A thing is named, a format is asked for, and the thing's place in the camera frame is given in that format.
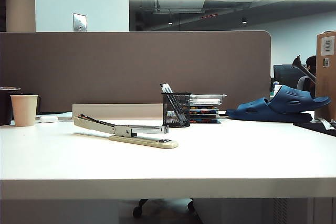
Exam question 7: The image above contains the beige long-reach stapler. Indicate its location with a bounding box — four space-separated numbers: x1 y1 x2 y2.
73 113 179 150

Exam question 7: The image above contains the pen with clear cap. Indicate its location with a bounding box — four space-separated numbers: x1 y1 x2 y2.
159 83 182 125
162 83 187 125

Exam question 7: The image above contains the brown cardboard box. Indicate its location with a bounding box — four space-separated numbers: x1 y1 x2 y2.
314 30 336 120

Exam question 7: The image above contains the black flat mat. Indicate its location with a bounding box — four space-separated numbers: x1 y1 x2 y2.
293 119 336 137

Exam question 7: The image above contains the clear plastic tray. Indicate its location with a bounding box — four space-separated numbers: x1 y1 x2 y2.
189 93 228 105

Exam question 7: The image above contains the black computer monitor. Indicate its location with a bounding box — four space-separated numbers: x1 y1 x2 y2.
273 64 307 94

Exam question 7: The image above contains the black mesh pen cup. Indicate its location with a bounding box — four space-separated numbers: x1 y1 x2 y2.
160 92 192 128

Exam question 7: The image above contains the brown desk partition panel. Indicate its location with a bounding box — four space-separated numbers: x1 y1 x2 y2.
0 29 271 112

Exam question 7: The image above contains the black round container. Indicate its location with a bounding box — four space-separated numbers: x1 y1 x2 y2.
0 86 21 126

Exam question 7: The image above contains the blue rubber slipper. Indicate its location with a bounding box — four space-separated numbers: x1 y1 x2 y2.
269 84 332 115
225 97 313 123

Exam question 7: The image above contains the beige paper cup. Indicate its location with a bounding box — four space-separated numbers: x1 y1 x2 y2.
10 94 39 127

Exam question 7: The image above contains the seated person in background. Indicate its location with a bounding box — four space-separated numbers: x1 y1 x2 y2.
296 55 317 98

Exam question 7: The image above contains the metal wall switch plate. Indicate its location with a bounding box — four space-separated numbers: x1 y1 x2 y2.
72 12 89 33

